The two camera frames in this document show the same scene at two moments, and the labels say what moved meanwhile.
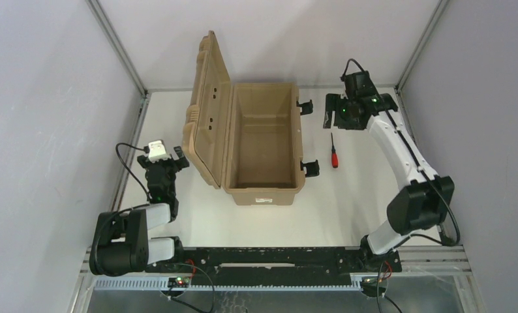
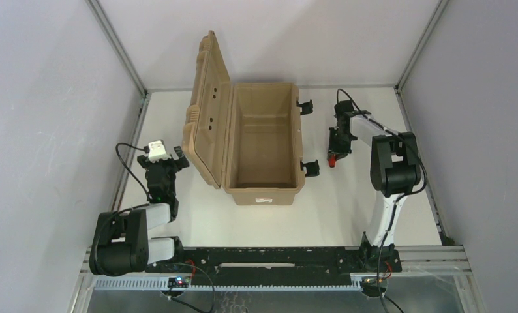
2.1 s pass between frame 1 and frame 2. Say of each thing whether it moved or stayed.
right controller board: stayed
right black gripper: moved
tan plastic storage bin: stayed
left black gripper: stayed
